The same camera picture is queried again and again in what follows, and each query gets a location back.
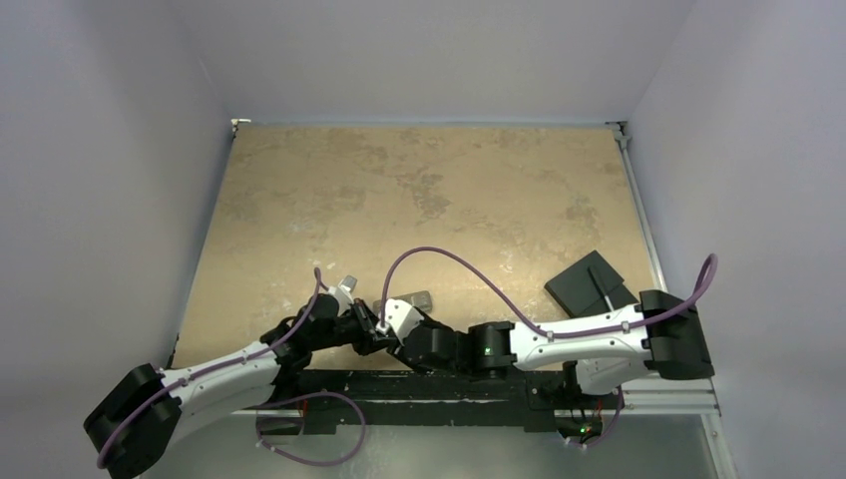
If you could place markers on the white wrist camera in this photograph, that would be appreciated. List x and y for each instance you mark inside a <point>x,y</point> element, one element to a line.
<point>343,292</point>
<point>398,319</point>

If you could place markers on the white remote control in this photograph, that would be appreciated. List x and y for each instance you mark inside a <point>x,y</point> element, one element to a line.
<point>421,300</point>

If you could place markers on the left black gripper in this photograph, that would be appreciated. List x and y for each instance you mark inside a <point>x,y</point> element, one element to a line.
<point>368,337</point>

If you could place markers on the black flat plate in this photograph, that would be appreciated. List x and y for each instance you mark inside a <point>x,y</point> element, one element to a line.
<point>589,287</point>

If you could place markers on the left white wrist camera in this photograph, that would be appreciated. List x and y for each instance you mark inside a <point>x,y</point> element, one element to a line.
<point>343,292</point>

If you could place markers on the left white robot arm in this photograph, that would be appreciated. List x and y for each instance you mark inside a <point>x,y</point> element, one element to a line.
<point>149,409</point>

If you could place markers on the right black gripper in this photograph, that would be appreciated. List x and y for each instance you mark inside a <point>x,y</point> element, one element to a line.
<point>394,341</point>

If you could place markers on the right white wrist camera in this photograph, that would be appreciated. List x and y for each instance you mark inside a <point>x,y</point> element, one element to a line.
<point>398,319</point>

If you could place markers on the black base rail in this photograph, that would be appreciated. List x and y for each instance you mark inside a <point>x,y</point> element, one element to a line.
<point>538,401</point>

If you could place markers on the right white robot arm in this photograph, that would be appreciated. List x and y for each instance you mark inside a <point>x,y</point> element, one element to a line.
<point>661,333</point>

